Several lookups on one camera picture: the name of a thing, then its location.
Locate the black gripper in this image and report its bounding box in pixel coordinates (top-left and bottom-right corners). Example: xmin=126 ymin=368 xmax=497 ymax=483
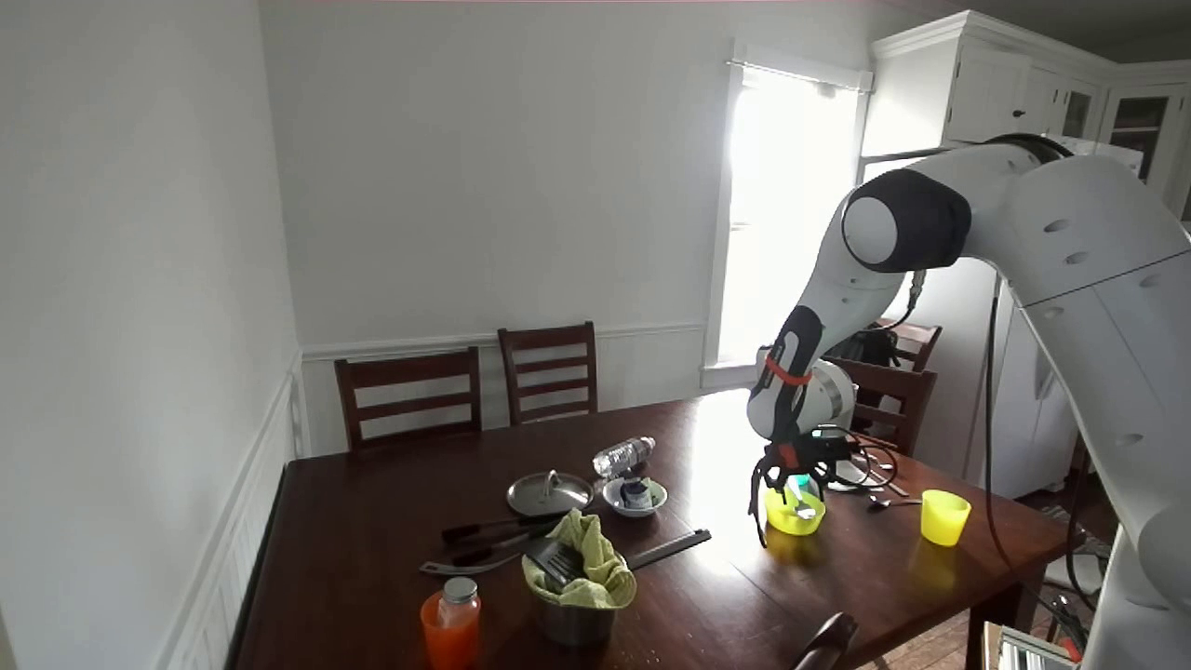
xmin=768 ymin=425 xmax=860 ymax=504

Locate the yellow plastic bowl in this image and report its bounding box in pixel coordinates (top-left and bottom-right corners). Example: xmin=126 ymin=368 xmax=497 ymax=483
xmin=764 ymin=483 xmax=830 ymax=542

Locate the small metal bowl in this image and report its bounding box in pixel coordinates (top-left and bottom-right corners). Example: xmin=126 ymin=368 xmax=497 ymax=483
xmin=597 ymin=473 xmax=672 ymax=523

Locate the white flat plate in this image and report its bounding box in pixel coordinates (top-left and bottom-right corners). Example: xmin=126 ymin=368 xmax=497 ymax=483
xmin=826 ymin=456 xmax=887 ymax=501

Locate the long metal utensil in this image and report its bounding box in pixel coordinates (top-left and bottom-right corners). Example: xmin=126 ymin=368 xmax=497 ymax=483
xmin=851 ymin=439 xmax=902 ymax=480

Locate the dark wooden slat chair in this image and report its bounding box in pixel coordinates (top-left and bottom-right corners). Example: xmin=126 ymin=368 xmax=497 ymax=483
xmin=332 ymin=342 xmax=485 ymax=456
xmin=494 ymin=317 xmax=603 ymax=434
xmin=834 ymin=355 xmax=941 ymax=457
xmin=883 ymin=317 xmax=945 ymax=377

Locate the dark long knife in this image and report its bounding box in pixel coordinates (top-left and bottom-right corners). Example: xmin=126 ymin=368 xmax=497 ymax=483
xmin=626 ymin=524 xmax=717 ymax=575

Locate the yellow plastic cup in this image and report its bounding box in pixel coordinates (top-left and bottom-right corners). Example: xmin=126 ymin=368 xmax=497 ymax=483
xmin=917 ymin=488 xmax=976 ymax=553

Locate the black bag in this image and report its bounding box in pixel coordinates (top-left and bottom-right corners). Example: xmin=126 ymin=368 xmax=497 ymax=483
xmin=826 ymin=326 xmax=902 ymax=374

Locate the curved dark chair back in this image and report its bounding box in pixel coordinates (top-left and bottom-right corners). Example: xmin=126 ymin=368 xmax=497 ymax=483
xmin=788 ymin=606 xmax=865 ymax=670

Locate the clear plastic bottle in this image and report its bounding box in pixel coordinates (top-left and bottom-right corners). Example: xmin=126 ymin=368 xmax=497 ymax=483
xmin=587 ymin=434 xmax=661 ymax=483

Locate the white refrigerator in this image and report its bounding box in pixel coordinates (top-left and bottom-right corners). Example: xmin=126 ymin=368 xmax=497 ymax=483
xmin=857 ymin=130 xmax=1146 ymax=504

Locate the green cloth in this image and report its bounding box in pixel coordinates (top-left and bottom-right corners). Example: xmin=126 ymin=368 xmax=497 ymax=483
xmin=518 ymin=507 xmax=641 ymax=615

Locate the round metal pan lid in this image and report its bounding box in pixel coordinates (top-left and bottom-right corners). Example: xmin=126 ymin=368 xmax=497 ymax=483
xmin=501 ymin=465 xmax=597 ymax=523

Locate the grey framed board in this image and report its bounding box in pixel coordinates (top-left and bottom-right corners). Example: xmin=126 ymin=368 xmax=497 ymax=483
xmin=982 ymin=620 xmax=1083 ymax=670

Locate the bright window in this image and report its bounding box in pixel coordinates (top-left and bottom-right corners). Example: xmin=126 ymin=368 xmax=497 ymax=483
xmin=717 ymin=50 xmax=872 ymax=377

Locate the black spatula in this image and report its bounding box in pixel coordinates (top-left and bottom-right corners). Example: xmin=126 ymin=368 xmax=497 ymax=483
xmin=439 ymin=513 xmax=561 ymax=563

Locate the orange liquid bottle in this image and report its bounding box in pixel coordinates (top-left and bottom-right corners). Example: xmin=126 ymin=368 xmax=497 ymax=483
xmin=415 ymin=575 xmax=487 ymax=670

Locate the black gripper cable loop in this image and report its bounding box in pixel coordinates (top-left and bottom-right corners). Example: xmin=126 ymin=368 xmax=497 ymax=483
xmin=743 ymin=446 xmax=783 ymax=553

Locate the orange strap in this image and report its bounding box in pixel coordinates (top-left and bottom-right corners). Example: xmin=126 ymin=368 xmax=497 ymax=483
xmin=760 ymin=355 xmax=819 ymax=391

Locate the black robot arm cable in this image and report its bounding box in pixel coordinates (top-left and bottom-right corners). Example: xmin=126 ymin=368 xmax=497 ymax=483
xmin=980 ymin=271 xmax=1016 ymax=554

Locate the metal ladle handle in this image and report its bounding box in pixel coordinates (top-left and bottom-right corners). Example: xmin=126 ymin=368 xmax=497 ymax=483
xmin=415 ymin=543 xmax=532 ymax=581

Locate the glass door wall cabinet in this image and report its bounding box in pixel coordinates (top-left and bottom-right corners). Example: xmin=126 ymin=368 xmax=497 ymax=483
xmin=1093 ymin=60 xmax=1191 ymax=228

